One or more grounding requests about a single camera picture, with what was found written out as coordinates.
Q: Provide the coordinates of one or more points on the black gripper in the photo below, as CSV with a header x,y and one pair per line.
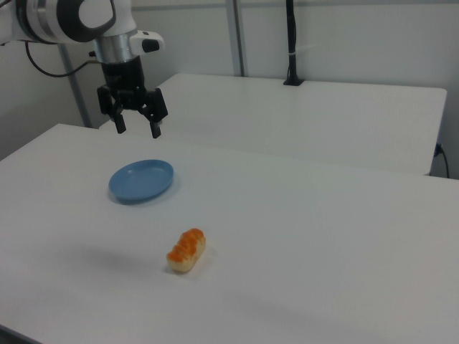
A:
x,y
123,77

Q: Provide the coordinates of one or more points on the orange glazed bread loaf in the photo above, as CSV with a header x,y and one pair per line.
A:
x,y
184,251

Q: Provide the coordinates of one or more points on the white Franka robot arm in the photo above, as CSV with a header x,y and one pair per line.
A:
x,y
54,21

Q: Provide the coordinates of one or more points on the blue round plate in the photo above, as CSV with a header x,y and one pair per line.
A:
x,y
140,182

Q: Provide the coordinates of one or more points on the white side table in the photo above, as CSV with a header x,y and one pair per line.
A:
x,y
305,118

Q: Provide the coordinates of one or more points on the grey metal frame post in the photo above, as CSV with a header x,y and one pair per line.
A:
x,y
239,36
75,89

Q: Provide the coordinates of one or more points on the black camera stand pole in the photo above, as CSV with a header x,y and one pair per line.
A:
x,y
292,43

